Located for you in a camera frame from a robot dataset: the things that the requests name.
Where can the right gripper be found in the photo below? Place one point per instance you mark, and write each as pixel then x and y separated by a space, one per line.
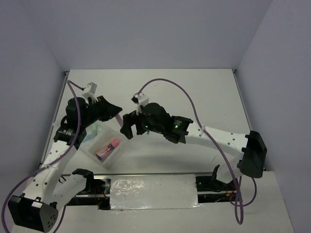
pixel 129 119

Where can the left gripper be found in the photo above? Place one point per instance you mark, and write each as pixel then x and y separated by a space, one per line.
pixel 109 110

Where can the green highlighter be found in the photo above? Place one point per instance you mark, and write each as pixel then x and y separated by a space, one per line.
pixel 94 129

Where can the blue highlighter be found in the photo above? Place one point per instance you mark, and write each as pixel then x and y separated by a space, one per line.
pixel 87 138

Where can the pink highlighter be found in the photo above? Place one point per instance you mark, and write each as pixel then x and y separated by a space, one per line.
pixel 119 119
pixel 112 145

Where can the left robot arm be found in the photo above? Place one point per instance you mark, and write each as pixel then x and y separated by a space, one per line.
pixel 37 207

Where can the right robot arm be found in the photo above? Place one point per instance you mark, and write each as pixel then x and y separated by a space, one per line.
pixel 248 150

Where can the pink highlighter in container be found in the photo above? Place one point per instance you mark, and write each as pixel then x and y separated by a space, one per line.
pixel 112 145

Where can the clear plastic container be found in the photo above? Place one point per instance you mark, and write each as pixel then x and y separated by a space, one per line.
pixel 84 157

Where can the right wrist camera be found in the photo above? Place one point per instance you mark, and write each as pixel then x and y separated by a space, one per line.
pixel 141 100

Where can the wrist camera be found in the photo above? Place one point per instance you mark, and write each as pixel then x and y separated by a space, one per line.
pixel 89 90
pixel 141 100

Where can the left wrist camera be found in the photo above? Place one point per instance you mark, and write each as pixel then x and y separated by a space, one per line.
pixel 89 90

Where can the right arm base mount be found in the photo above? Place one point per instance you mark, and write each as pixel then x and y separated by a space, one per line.
pixel 210 190

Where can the right table rail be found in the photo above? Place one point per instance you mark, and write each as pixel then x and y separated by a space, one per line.
pixel 244 125

